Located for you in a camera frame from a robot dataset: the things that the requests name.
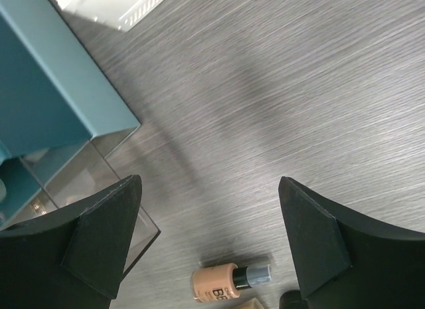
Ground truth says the white mesh file organizer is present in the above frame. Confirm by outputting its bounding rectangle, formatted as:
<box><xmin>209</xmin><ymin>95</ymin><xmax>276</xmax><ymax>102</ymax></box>
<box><xmin>55</xmin><ymin>0</ymin><xmax>164</xmax><ymax>32</ymax></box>

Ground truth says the beige foundation bottle grey cap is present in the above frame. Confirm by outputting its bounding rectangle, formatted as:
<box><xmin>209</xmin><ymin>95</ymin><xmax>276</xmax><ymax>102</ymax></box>
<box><xmin>191</xmin><ymin>262</ymin><xmax>272</xmax><ymax>303</ymax></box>

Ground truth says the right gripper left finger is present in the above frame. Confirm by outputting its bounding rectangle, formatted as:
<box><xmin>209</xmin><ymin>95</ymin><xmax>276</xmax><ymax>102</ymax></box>
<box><xmin>1</xmin><ymin>175</ymin><xmax>142</xmax><ymax>308</ymax></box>

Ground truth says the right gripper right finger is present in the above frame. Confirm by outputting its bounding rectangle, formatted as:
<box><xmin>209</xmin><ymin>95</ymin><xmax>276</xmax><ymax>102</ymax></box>
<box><xmin>278</xmin><ymin>177</ymin><xmax>424</xmax><ymax>308</ymax></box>

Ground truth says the teal makeup drawer organizer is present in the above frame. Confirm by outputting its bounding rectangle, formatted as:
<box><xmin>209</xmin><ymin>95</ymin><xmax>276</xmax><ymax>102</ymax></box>
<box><xmin>0</xmin><ymin>0</ymin><xmax>162</xmax><ymax>280</ymax></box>

